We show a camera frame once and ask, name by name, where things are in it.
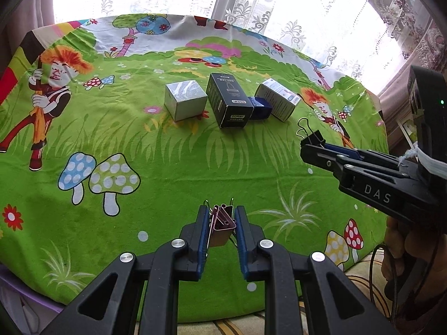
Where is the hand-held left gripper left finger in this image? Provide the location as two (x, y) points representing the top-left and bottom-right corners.
(65, 205), (210, 335)

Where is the white cloth strip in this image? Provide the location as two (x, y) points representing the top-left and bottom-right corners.
(398, 146), (447, 179)

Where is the person's right hand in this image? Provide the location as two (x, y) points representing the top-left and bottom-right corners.
(384, 216), (447, 325)

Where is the cartoon printed green blanket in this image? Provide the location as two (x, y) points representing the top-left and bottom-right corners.
(0, 13), (390, 315)

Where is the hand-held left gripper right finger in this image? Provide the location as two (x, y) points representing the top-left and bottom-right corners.
(234, 205), (399, 335)

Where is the small dark blue box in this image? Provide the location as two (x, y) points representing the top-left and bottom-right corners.
(249, 96), (274, 121)

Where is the silver cube box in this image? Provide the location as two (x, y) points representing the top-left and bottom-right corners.
(164, 80), (206, 122)

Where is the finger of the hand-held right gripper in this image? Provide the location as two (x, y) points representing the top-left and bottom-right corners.
(324, 143), (401, 169)
(300, 142), (353, 179)

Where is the tall black box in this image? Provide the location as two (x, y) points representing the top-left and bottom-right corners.
(206, 73), (254, 128)

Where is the white printed box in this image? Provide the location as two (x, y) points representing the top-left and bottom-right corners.
(254, 78), (301, 122)

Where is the black binder clip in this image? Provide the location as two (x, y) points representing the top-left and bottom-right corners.
(296, 118), (328, 146)

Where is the beige pink curtain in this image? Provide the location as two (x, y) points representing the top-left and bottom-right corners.
(377, 84), (418, 154)
(0, 0), (58, 84)

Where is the white floral lace curtain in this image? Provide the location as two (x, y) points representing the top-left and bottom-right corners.
(52, 0), (447, 95)

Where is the black cable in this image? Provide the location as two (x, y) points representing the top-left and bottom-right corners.
(369, 244), (400, 326)

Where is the purple cardboard storage box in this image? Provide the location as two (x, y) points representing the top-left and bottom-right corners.
(0, 263), (70, 335)

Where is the rose gold binder clip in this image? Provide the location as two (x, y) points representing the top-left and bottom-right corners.
(203, 198), (237, 249)

